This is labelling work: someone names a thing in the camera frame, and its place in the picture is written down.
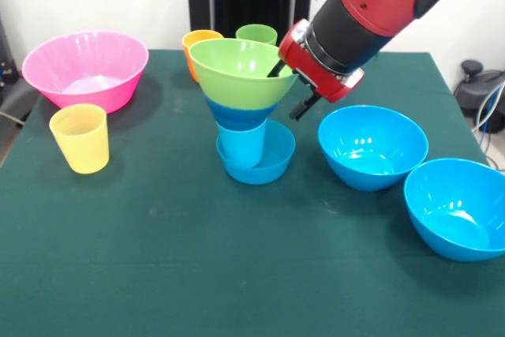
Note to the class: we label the light blue cup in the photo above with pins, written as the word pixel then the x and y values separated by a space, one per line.
pixel 240 147

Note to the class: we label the large pink bowl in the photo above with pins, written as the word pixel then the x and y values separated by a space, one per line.
pixel 83 61

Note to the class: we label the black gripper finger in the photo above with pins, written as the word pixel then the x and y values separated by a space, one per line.
pixel 275 70
pixel 301 110

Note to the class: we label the large blue bowl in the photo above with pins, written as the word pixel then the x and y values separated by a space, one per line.
pixel 453 234
pixel 371 171

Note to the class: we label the black equipment base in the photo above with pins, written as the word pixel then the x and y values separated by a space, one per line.
pixel 473 88
pixel 6 72

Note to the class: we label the green cup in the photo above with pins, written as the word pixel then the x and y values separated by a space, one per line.
pixel 256 33

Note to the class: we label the small ribbed blue bowl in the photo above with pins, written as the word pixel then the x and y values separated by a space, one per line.
pixel 276 167

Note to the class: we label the dark green table cloth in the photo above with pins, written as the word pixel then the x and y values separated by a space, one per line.
pixel 335 234

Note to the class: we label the yellow ribbed cup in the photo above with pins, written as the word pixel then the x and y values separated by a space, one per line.
pixel 83 147

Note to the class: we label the lime green bowl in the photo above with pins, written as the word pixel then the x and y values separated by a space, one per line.
pixel 236 92

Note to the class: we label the small dark blue bowl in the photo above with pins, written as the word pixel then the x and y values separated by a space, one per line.
pixel 236 118

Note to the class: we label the orange cup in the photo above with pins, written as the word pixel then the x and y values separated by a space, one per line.
pixel 191 43

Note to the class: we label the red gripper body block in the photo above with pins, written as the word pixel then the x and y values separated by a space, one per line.
pixel 315 72

